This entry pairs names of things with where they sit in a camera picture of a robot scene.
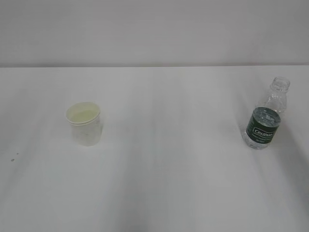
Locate white paper cup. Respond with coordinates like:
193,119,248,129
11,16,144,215
65,101,101,146

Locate clear green-label water bottle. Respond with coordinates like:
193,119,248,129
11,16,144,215
242,77,290,150

